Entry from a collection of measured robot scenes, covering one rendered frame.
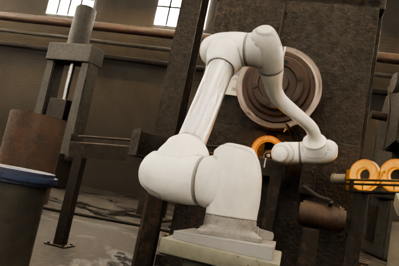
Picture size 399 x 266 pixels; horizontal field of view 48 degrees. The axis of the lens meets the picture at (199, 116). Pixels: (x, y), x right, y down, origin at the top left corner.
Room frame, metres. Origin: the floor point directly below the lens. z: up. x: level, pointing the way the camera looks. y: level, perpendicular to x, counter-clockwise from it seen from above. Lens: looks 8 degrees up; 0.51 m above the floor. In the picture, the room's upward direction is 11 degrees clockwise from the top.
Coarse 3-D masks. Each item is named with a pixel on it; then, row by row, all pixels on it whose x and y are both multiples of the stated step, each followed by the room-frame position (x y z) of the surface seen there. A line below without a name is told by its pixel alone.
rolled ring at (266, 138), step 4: (264, 136) 2.47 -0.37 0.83; (268, 136) 2.46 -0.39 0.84; (272, 136) 2.46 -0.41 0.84; (256, 140) 2.48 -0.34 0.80; (260, 140) 2.47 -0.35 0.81; (264, 140) 2.47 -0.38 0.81; (268, 140) 2.46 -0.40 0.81; (272, 140) 2.46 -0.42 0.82; (276, 140) 2.45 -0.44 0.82; (252, 144) 2.48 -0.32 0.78; (256, 144) 2.48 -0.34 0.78; (260, 144) 2.50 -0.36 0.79; (252, 148) 2.48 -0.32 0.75; (256, 148) 2.48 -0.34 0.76; (256, 152) 2.49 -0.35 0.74
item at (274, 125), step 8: (288, 48) 2.44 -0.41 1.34; (304, 56) 2.41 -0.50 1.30; (312, 64) 2.40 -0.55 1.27; (240, 72) 2.50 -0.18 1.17; (240, 80) 2.50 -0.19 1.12; (320, 80) 2.39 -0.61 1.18; (240, 88) 2.50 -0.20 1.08; (320, 88) 2.38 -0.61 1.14; (240, 96) 2.50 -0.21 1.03; (320, 96) 2.38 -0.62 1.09; (240, 104) 2.50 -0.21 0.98; (312, 104) 2.39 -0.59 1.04; (248, 112) 2.48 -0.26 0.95; (312, 112) 2.39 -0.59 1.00; (256, 120) 2.47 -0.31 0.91; (264, 120) 2.46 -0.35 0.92; (272, 128) 2.45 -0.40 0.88; (280, 128) 2.43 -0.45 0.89
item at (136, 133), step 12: (132, 132) 2.36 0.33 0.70; (144, 132) 2.40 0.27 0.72; (132, 144) 2.30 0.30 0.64; (144, 144) 2.40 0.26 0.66; (156, 144) 2.42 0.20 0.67; (144, 156) 2.20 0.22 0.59; (144, 204) 2.34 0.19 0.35; (156, 204) 2.31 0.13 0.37; (144, 216) 2.30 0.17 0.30; (144, 228) 2.30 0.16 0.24; (144, 240) 2.30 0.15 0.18; (144, 252) 2.31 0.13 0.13; (132, 264) 2.32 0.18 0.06; (144, 264) 2.31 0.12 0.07
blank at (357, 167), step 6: (360, 162) 2.20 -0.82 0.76; (366, 162) 2.17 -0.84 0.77; (372, 162) 2.15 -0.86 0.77; (354, 168) 2.22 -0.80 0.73; (360, 168) 2.19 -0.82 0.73; (366, 168) 2.17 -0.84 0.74; (372, 168) 2.15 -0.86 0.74; (378, 168) 2.14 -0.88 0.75; (354, 174) 2.21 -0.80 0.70; (372, 174) 2.14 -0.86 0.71; (378, 174) 2.12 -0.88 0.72; (354, 186) 2.21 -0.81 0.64; (360, 186) 2.18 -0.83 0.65; (366, 186) 2.16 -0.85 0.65; (372, 186) 2.14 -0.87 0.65
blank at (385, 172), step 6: (390, 162) 2.08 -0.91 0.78; (396, 162) 2.06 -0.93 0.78; (384, 168) 2.10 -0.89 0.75; (390, 168) 2.08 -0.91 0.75; (396, 168) 2.06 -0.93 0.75; (384, 174) 2.10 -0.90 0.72; (390, 174) 2.10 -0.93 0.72; (384, 186) 2.09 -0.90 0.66; (390, 186) 2.07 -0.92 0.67; (396, 186) 2.05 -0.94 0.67
